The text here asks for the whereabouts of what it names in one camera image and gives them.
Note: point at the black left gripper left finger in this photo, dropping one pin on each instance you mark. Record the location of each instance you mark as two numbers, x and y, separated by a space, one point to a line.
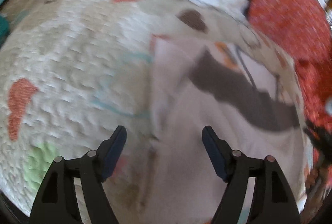
56 200

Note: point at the pale pink printed garment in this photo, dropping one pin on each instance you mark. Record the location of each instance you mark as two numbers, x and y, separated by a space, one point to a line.
185 187

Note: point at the dark grey sock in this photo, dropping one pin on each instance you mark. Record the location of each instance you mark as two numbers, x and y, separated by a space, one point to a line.
226 85

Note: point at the heart patterned quilt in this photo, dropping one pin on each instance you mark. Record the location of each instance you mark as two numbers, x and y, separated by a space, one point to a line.
74 70

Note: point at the red floral sheet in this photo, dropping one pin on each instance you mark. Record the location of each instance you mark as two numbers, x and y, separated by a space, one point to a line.
315 84

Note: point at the green plastic package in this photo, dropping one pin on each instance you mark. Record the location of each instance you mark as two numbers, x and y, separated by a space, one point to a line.
4 30

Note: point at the red floral pillow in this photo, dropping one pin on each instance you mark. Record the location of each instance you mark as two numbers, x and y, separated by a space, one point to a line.
299 27

